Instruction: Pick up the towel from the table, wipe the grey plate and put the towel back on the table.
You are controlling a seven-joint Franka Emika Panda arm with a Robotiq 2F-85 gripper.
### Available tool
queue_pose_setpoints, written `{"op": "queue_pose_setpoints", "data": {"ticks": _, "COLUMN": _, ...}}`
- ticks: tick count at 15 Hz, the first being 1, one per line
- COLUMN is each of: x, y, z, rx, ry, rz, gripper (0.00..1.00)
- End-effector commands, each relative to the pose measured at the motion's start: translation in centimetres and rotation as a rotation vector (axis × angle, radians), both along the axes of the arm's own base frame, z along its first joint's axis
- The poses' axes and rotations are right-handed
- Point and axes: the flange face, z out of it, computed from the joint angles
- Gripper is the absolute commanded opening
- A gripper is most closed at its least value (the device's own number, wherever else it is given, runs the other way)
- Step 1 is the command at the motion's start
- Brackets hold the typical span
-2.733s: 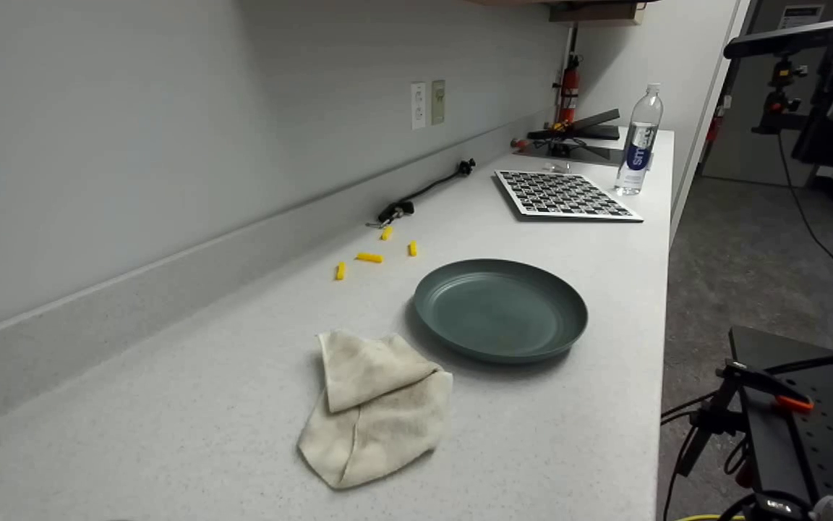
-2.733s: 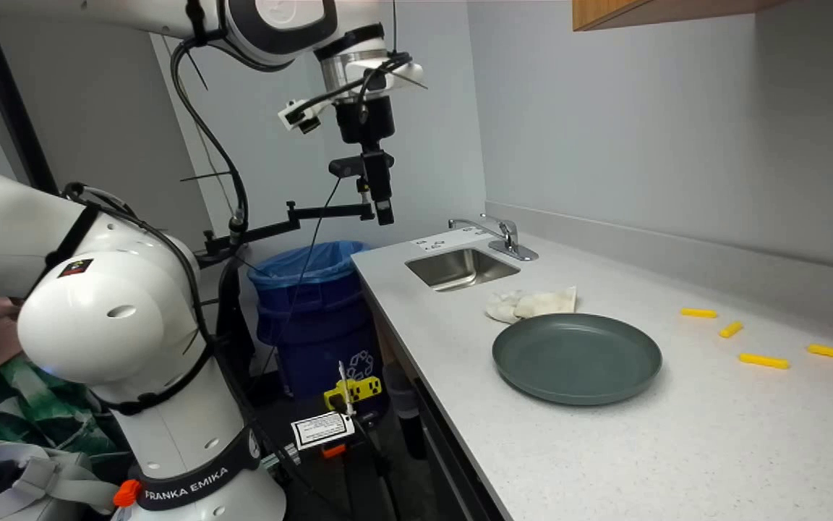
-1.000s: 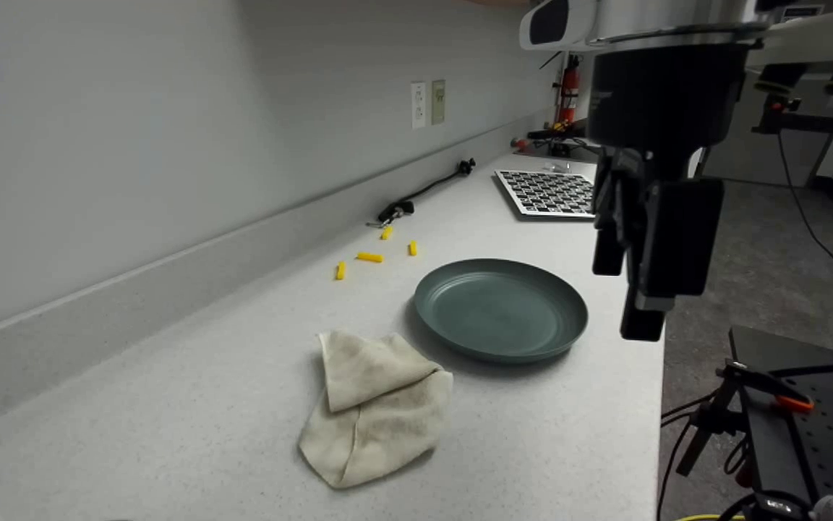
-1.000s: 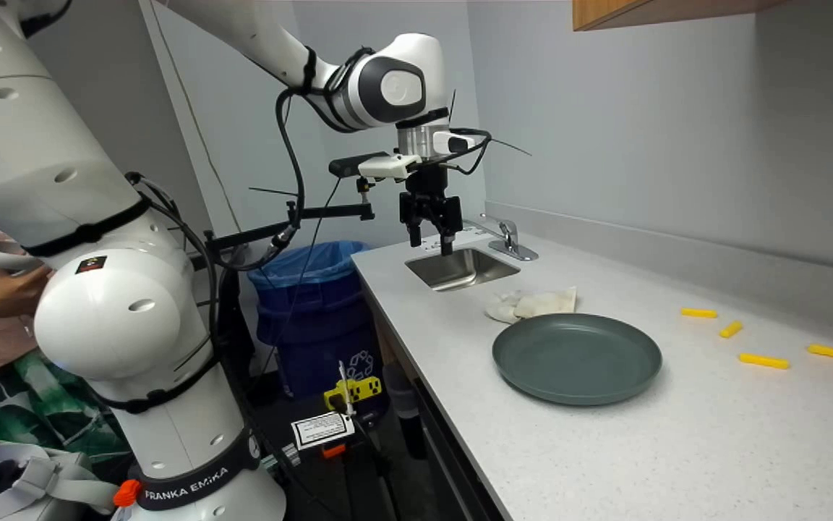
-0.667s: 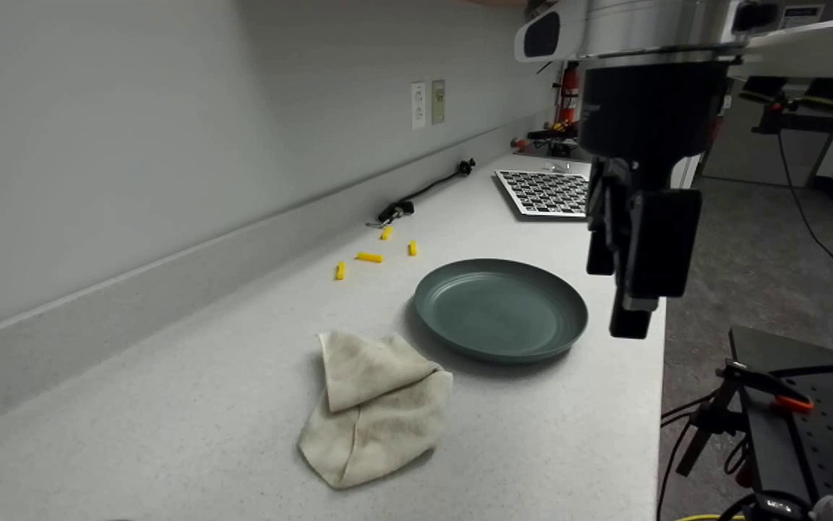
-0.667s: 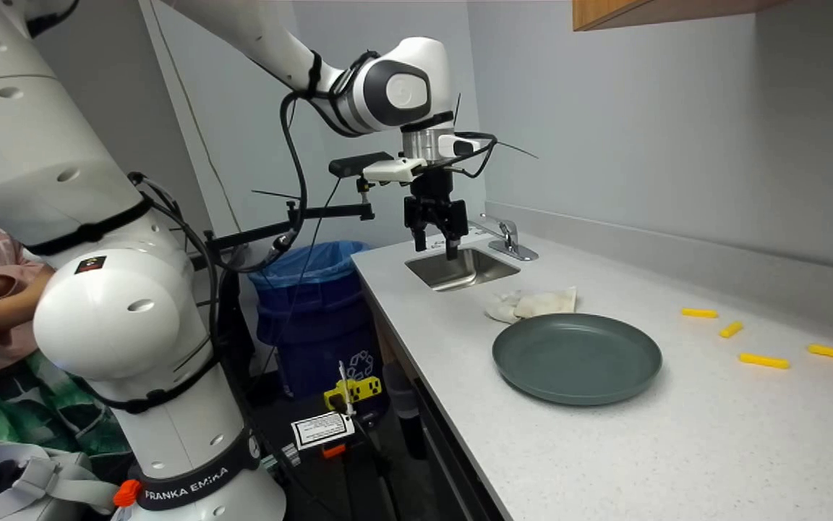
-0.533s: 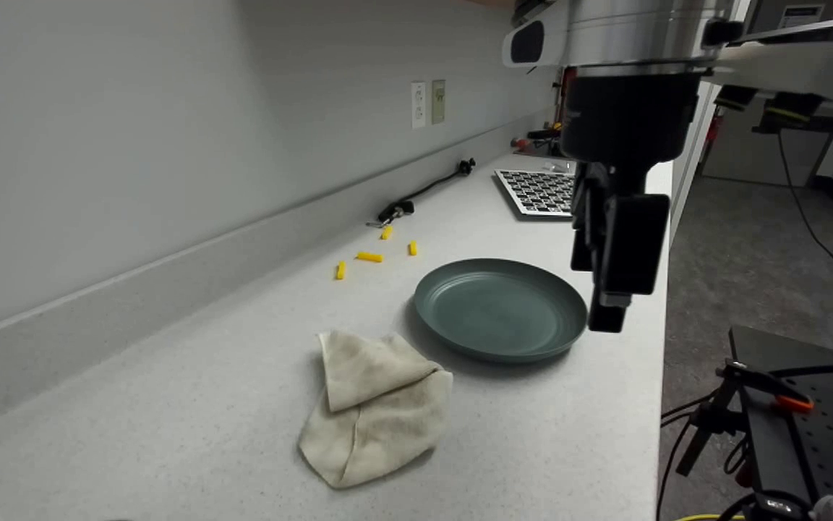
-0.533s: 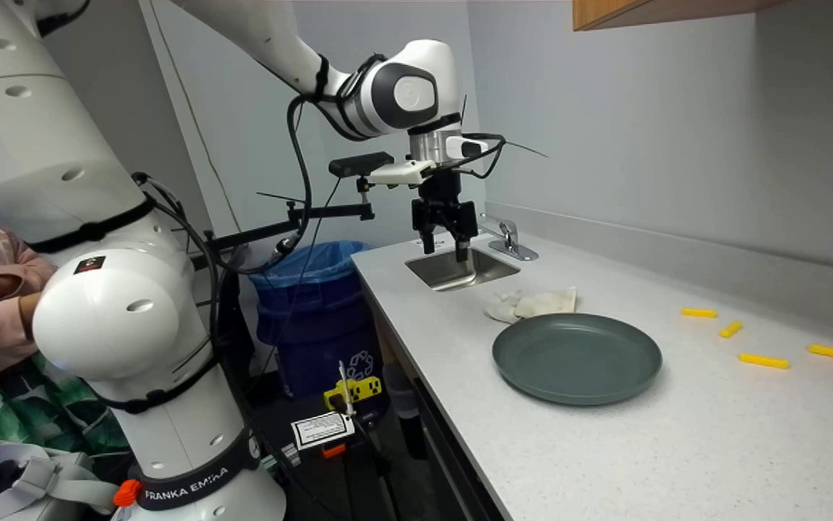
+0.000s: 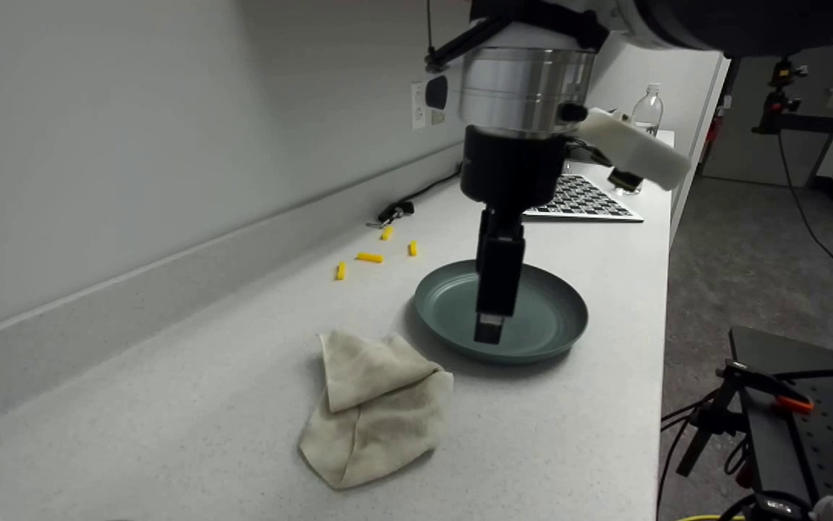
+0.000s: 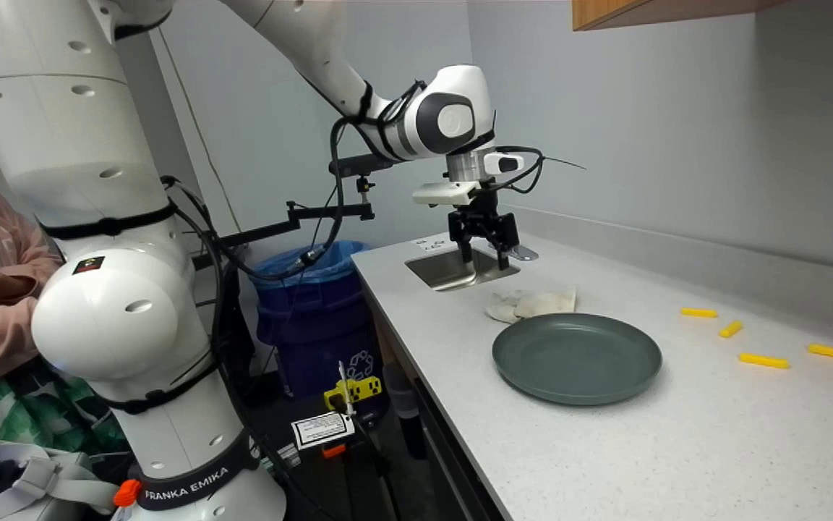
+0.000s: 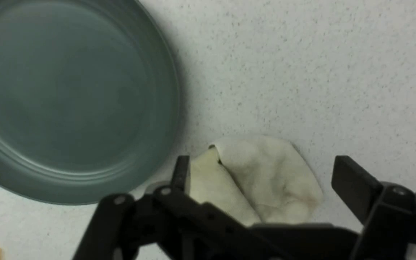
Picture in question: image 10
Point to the white label card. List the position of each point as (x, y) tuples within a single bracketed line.
[(321, 430)]

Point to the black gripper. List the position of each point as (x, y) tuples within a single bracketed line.
[(483, 217)]

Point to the cream white towel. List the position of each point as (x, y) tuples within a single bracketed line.
[(532, 303)]

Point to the blue plastic bin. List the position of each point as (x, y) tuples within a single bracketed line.
[(317, 329)]

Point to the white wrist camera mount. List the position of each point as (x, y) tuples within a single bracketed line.
[(440, 194)]

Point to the yellow perforated bracket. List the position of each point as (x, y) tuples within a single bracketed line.
[(363, 391)]

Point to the wooden wall cabinet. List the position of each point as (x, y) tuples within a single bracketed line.
[(650, 13)]

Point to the orange round knob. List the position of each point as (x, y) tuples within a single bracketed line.
[(125, 492)]

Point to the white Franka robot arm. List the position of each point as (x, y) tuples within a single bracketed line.
[(117, 307)]

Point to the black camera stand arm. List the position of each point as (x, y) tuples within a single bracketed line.
[(252, 232)]

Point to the green patterned cloth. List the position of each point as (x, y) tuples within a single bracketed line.
[(22, 415)]

